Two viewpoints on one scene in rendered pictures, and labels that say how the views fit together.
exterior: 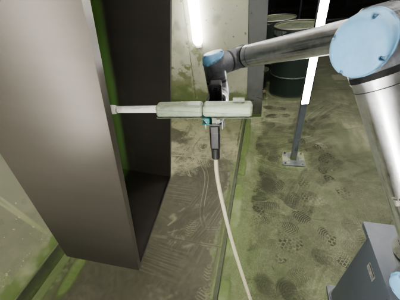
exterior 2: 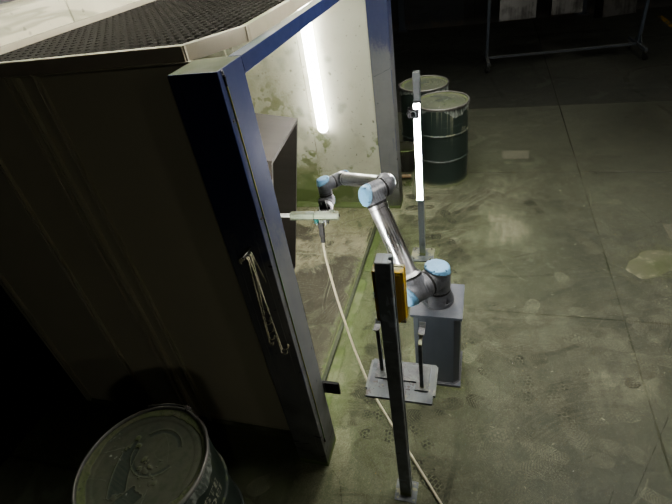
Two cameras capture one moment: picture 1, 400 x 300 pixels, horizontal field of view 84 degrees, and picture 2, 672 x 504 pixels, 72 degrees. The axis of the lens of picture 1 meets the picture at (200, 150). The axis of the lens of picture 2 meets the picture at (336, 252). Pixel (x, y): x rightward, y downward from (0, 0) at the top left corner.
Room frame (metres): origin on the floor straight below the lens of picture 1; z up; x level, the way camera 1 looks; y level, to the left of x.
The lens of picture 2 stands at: (-1.81, -0.19, 2.63)
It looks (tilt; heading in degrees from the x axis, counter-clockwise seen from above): 36 degrees down; 2
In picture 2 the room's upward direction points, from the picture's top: 10 degrees counter-clockwise
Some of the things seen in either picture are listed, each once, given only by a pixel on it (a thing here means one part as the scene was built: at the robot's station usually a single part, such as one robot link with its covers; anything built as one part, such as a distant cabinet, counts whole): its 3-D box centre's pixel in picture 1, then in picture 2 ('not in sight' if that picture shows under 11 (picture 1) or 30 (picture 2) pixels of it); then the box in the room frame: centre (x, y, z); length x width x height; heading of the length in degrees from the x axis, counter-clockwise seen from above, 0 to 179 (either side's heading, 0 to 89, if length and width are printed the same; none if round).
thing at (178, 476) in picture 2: not in sight; (143, 465); (-0.69, 0.80, 0.86); 0.54 x 0.54 x 0.01
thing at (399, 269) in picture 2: not in sight; (390, 293); (-0.48, -0.33, 1.42); 0.12 x 0.06 x 0.26; 71
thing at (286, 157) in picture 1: (293, 159); (422, 254); (1.54, -0.87, 0.01); 0.20 x 0.20 x 0.01; 71
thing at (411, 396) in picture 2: not in sight; (401, 380); (-0.40, -0.36, 0.78); 0.31 x 0.23 x 0.01; 71
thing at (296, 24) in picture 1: (297, 25); (441, 101); (2.98, -1.42, 0.86); 0.54 x 0.54 x 0.01
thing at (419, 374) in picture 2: not in sight; (400, 354); (-0.38, -0.36, 0.95); 0.26 x 0.15 x 0.32; 71
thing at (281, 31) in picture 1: (293, 60); (441, 139); (2.98, -1.42, 0.44); 0.59 x 0.58 x 0.89; 175
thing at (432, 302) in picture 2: not in sight; (437, 293); (0.27, -0.70, 0.69); 0.19 x 0.19 x 0.10
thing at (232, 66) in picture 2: not in sight; (279, 317); (-0.21, 0.17, 1.14); 0.18 x 0.18 x 2.29; 71
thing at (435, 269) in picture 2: not in sight; (436, 276); (0.27, -0.69, 0.83); 0.17 x 0.15 x 0.18; 120
